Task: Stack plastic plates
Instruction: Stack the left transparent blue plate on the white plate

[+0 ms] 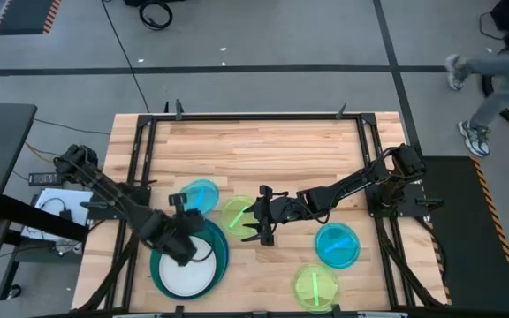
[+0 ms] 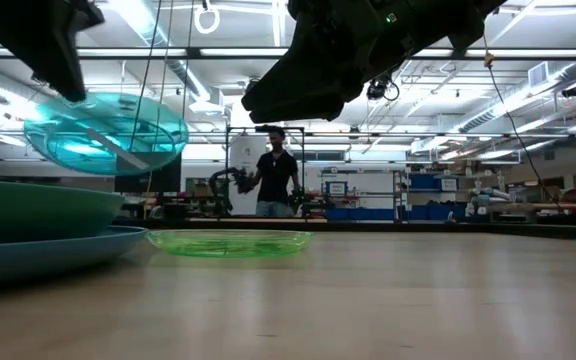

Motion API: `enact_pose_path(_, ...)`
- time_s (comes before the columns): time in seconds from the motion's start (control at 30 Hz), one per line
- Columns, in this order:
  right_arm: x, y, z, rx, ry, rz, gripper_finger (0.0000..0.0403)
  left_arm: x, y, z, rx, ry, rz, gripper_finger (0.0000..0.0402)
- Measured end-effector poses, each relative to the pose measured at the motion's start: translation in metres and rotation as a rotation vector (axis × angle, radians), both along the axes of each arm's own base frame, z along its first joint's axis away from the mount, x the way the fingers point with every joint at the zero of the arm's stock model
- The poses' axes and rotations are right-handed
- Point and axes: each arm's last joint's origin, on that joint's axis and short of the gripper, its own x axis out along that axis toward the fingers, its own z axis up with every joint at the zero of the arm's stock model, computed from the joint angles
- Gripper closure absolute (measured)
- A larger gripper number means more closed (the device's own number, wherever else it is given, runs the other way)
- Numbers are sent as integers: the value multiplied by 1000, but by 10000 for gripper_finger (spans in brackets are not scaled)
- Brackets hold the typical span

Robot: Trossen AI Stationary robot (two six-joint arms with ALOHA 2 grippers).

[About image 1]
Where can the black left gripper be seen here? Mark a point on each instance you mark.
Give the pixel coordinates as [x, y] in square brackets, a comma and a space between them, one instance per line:
[184, 234]

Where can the black metal table frame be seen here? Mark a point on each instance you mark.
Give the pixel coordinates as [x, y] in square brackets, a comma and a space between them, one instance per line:
[254, 117]

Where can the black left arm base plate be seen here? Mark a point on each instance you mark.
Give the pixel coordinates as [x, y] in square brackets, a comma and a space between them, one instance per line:
[91, 205]

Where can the black hazard striped mat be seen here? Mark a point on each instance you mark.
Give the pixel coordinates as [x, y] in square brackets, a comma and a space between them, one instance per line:
[25, 17]

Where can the clear blue plastic plate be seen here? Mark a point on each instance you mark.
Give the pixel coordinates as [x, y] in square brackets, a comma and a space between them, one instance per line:
[347, 254]
[206, 194]

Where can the white board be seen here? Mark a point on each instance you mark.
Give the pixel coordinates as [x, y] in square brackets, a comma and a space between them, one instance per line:
[73, 196]

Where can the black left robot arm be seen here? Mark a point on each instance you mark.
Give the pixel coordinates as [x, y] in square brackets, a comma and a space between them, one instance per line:
[113, 194]

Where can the black power adapter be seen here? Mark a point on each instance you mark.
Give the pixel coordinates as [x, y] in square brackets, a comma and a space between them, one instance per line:
[42, 179]

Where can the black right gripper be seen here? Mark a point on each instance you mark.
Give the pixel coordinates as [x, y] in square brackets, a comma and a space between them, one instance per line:
[281, 212]

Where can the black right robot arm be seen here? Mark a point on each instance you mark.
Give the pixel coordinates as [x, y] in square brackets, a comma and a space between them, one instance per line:
[347, 185]

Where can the clear green plastic plate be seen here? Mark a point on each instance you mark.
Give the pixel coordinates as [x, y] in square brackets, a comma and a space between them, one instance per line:
[325, 287]
[232, 212]

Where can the white plastic plate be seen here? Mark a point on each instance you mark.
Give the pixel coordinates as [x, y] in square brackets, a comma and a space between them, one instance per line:
[188, 278]

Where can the large teal plastic plate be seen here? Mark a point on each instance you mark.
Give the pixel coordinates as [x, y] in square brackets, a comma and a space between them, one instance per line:
[223, 254]

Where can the black hazard striped platform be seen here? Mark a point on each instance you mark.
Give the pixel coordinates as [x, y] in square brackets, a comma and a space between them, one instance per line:
[471, 247]

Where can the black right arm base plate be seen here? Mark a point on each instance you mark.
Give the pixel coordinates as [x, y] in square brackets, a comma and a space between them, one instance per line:
[427, 202]

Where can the black caster wheel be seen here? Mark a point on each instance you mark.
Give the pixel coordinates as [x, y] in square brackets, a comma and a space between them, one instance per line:
[14, 291]

